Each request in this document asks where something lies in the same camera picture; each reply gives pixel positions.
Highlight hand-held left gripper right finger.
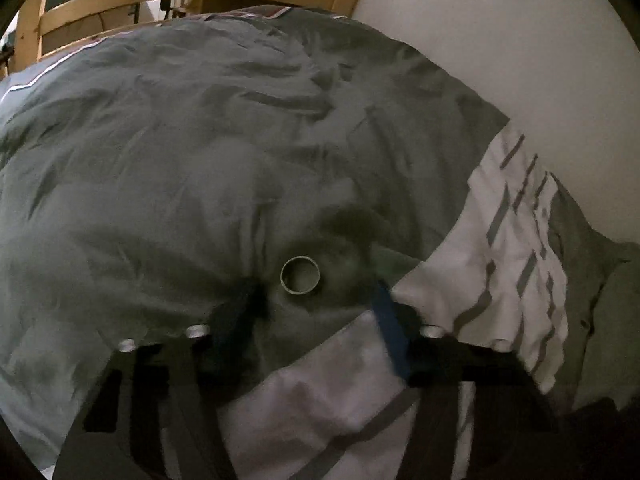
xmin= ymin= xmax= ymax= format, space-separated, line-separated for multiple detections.
xmin=370 ymin=280 xmax=568 ymax=480

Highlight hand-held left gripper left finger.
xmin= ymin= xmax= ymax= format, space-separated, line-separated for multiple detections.
xmin=52 ymin=280 xmax=273 ymax=480

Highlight small cardboard tape ring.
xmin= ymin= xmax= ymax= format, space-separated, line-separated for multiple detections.
xmin=279 ymin=256 xmax=322 ymax=296

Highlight grey white striped duvet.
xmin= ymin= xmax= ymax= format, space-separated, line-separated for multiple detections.
xmin=0 ymin=4 xmax=640 ymax=480

